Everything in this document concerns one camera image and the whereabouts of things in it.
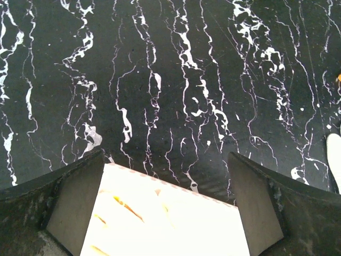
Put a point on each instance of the white perforated storage basket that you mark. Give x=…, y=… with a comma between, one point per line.
x=135, y=214

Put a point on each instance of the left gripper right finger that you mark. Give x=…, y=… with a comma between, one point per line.
x=282, y=216

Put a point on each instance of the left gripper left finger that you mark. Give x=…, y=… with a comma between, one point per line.
x=49, y=215

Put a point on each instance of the blue dotted glove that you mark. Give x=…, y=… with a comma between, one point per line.
x=333, y=157

